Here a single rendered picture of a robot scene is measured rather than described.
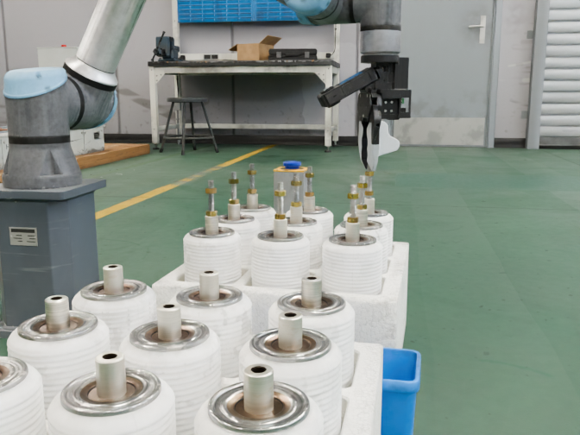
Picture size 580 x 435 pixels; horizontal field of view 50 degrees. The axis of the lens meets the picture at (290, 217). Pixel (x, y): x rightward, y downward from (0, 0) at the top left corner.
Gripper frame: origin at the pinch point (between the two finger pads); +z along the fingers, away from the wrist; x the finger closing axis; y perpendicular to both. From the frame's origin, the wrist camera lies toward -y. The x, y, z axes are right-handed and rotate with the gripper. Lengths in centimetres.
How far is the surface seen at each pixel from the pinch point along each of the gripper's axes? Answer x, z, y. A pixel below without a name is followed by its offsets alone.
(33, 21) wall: 581, -86, -154
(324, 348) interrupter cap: -63, 9, -25
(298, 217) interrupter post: -6.7, 8.6, -15.0
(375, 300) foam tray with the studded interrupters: -29.8, 17.1, -8.5
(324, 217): 0.8, 10.5, -8.1
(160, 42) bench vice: 429, -55, -32
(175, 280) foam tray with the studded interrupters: -12.8, 17.1, -37.1
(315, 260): -9.6, 16.0, -12.5
